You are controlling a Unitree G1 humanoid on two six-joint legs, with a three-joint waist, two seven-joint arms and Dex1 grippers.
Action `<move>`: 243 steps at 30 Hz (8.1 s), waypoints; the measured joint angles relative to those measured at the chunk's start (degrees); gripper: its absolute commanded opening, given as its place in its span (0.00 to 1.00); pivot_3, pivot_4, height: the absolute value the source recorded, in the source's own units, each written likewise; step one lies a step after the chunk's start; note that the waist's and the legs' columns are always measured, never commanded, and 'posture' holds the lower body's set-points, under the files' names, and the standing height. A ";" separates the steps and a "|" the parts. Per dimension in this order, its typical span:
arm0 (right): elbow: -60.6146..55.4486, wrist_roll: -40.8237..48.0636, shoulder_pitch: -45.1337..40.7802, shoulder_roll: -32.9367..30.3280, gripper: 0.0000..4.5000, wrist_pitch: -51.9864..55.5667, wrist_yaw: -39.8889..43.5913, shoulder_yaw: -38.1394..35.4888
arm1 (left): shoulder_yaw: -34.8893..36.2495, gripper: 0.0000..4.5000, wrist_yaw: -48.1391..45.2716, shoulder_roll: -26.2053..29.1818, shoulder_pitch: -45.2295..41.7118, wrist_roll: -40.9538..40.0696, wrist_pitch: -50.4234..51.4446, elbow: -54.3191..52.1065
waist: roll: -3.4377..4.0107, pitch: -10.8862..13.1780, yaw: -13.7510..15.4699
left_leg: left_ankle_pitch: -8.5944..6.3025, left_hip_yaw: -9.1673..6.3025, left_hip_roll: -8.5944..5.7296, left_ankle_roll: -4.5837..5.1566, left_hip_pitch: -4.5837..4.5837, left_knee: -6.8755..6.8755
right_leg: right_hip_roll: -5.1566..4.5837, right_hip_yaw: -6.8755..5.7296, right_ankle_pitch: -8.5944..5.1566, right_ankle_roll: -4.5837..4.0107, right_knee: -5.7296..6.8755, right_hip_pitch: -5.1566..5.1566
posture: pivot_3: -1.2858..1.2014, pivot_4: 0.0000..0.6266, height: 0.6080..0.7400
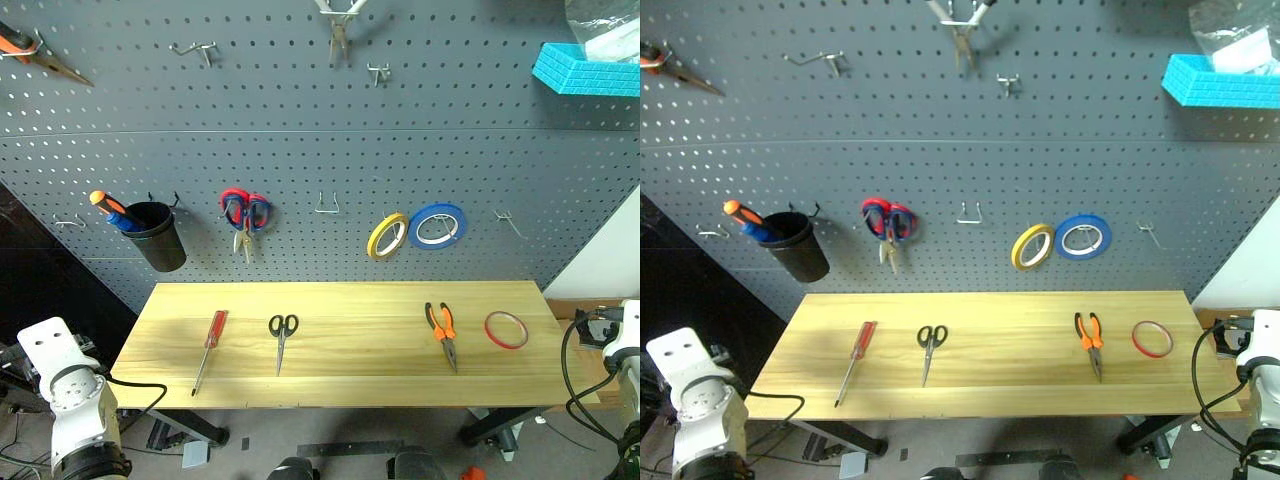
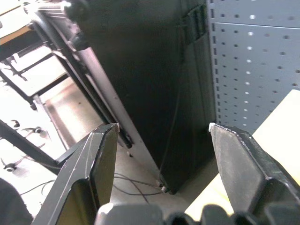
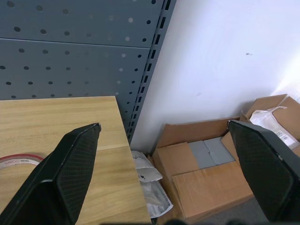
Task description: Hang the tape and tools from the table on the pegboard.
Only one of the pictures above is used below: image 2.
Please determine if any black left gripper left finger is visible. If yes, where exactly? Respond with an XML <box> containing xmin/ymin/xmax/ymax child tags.
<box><xmin>31</xmin><ymin>122</ymin><xmax>120</xmax><ymax>225</ymax></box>

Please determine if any grey perforated metal panel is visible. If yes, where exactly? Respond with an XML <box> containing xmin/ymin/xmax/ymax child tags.
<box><xmin>207</xmin><ymin>0</ymin><xmax>300</xmax><ymax>135</ymax></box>

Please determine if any black metal table frame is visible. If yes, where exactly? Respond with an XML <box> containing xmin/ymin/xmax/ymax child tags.
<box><xmin>0</xmin><ymin>119</ymin><xmax>82</xmax><ymax>175</ymax></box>

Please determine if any thin black floor cable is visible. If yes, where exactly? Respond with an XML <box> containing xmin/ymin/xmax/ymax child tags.
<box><xmin>20</xmin><ymin>172</ymin><xmax>165</xmax><ymax>204</ymax></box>

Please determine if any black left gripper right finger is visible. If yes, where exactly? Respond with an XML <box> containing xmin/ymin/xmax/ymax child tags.
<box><xmin>208</xmin><ymin>122</ymin><xmax>300</xmax><ymax>218</ymax></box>

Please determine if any white table with black frame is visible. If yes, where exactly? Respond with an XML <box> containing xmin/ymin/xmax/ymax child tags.
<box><xmin>0</xmin><ymin>44</ymin><xmax>71</xmax><ymax>111</ymax></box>

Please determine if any black cabinet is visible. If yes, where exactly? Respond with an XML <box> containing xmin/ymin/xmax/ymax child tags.
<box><xmin>70</xmin><ymin>0</ymin><xmax>220</xmax><ymax>195</ymax></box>

